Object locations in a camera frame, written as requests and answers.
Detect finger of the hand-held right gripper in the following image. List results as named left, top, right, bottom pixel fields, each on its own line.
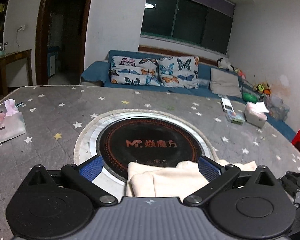
left=277, top=171, right=300, bottom=200

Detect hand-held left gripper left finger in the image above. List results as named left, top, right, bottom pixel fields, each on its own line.
left=27, top=155, right=117, bottom=205

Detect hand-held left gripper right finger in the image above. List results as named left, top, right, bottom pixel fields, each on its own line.
left=184, top=156, right=274, bottom=205

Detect cream cotton garment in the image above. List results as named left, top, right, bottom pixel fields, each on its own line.
left=126, top=159, right=258, bottom=198

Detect clear plastic toy box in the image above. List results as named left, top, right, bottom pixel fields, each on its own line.
left=226, top=111, right=246, bottom=125

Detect grey star print tablecloth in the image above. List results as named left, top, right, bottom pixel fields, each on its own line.
left=0, top=85, right=300, bottom=240

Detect round black induction cooktop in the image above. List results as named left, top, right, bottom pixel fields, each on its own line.
left=74, top=109, right=219, bottom=183

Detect white remote control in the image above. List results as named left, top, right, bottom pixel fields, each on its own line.
left=220, top=97, right=234, bottom=112

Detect pink white tissue pack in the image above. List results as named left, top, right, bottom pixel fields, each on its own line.
left=244, top=101, right=270, bottom=128

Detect clear plastic storage bin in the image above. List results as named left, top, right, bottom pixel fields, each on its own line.
left=263, top=95, right=290, bottom=121

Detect plain grey pillow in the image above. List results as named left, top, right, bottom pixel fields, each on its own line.
left=209, top=68, right=242, bottom=98

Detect pink white tissue bag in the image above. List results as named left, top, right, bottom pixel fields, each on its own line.
left=0, top=99, right=27, bottom=143

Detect blue corner sofa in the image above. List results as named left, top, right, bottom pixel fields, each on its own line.
left=80, top=50, right=297, bottom=140

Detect red plush toy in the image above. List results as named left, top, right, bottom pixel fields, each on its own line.
left=234, top=67, right=246, bottom=79

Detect butterfly print pillow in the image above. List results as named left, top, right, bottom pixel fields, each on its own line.
left=109, top=56, right=160, bottom=87
left=157, top=56, right=200, bottom=90

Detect black white plush toy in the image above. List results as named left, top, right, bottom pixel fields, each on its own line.
left=217, top=58, right=234, bottom=71

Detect blue cabinet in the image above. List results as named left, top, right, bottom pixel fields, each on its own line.
left=47, top=45, right=60, bottom=78

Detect dark wooden side table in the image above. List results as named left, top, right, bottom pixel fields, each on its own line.
left=0, top=49, right=33, bottom=95

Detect dark window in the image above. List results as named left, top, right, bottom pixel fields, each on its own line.
left=140, top=0, right=234, bottom=55

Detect brown wooden door frame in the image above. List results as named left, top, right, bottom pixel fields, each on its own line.
left=36, top=0, right=97, bottom=85

